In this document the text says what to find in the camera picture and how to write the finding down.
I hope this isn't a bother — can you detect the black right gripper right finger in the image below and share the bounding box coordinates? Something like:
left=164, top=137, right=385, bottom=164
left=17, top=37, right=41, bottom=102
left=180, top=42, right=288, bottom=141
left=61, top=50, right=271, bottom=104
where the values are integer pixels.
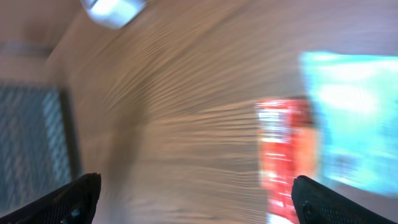
left=291, top=175, right=397, bottom=224

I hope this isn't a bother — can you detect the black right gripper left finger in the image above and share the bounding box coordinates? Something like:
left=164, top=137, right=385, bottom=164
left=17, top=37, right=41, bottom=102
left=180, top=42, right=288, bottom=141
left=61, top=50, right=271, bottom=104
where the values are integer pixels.
left=1, top=173, right=101, bottom=224

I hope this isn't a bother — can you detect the red stick snack packet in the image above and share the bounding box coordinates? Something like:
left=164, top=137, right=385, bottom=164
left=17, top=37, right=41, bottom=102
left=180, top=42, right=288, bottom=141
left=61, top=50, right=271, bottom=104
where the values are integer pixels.
left=255, top=98, right=310, bottom=223

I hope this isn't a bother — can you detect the teal snack packet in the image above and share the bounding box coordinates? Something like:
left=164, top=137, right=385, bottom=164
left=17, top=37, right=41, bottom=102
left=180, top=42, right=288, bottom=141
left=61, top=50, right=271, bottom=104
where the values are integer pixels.
left=300, top=52, right=397, bottom=197

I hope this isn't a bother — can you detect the orange juice carton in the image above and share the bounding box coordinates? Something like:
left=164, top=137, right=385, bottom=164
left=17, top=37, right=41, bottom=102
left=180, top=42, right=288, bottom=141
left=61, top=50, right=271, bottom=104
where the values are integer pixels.
left=294, top=126, right=319, bottom=179

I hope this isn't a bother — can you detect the grey plastic mesh basket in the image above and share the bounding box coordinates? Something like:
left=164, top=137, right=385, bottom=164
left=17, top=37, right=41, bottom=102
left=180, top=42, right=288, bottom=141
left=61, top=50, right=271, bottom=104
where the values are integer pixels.
left=1, top=82, right=81, bottom=213

